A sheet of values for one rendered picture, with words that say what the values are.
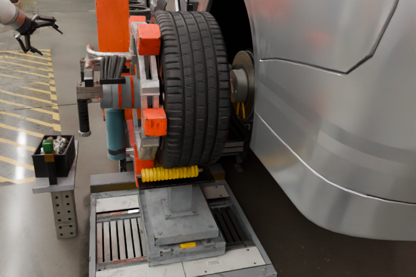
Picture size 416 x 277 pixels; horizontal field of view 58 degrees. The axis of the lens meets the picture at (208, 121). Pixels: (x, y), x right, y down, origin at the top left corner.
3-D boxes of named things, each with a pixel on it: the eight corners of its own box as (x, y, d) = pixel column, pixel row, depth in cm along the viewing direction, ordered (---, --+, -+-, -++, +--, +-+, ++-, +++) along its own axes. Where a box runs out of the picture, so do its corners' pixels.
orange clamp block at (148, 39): (159, 55, 135) (161, 38, 127) (137, 55, 133) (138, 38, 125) (157, 41, 138) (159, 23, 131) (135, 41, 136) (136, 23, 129)
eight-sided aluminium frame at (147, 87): (160, 180, 146) (160, 41, 124) (142, 182, 145) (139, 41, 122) (143, 123, 194) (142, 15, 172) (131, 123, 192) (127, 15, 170)
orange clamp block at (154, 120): (163, 125, 137) (167, 135, 129) (141, 126, 135) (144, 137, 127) (163, 107, 134) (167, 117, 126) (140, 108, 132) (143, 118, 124)
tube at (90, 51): (135, 61, 153) (134, 35, 149) (85, 62, 148) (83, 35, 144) (131, 51, 169) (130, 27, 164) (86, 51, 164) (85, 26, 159)
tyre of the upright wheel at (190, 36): (237, 17, 125) (192, 7, 185) (166, 16, 119) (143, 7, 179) (228, 191, 146) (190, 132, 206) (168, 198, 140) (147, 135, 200)
